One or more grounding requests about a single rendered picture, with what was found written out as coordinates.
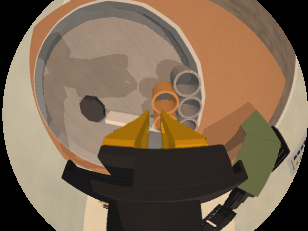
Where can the bronze bushing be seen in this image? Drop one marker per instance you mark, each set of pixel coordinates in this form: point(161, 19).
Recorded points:
point(169, 105)
point(157, 123)

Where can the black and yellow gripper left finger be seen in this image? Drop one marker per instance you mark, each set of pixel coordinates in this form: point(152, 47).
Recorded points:
point(131, 134)

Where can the grey metal bushing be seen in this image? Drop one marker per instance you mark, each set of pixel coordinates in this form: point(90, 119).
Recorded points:
point(189, 89)
point(191, 109)
point(191, 123)

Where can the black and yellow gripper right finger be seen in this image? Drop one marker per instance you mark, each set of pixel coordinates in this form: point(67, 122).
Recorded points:
point(177, 135)

